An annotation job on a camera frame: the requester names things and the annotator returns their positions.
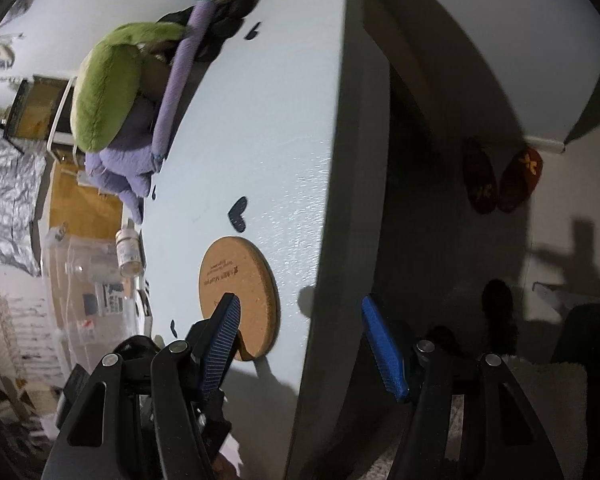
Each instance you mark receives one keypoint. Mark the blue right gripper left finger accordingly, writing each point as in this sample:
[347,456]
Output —
[215,343]

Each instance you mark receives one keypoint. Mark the green avocado plush toy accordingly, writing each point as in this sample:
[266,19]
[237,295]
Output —
[109,80]

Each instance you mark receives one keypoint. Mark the clear plastic storage bin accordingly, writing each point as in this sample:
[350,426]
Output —
[91,306]

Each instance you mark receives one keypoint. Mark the cork coaster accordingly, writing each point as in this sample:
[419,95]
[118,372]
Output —
[222,270]
[259,324]

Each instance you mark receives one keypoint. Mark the purple plush toy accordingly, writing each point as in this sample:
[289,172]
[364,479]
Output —
[125,167]

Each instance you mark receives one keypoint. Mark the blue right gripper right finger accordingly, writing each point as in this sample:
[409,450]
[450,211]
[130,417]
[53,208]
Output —
[388,357]

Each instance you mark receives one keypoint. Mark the small brown pill bottle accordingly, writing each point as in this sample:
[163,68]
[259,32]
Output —
[128,253]

